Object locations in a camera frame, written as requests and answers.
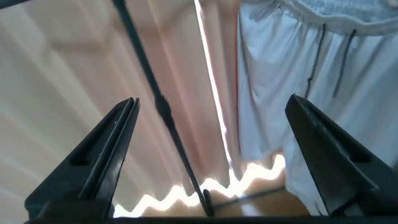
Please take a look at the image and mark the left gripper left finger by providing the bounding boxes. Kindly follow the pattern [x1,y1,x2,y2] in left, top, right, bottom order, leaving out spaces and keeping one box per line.
[24,97,141,218]

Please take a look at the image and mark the pale grey shorts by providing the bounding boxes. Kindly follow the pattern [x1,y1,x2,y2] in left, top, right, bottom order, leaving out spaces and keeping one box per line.
[237,0,398,216]

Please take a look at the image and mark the black clothes rack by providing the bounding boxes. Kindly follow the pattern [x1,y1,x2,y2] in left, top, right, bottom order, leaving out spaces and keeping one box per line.
[0,0,287,218]

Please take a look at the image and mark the beige curtain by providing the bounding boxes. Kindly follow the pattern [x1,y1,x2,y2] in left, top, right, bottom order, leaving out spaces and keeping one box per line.
[0,0,244,218]

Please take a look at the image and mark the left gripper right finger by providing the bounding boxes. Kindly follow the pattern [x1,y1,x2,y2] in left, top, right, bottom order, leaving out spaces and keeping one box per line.
[285,93,398,217]

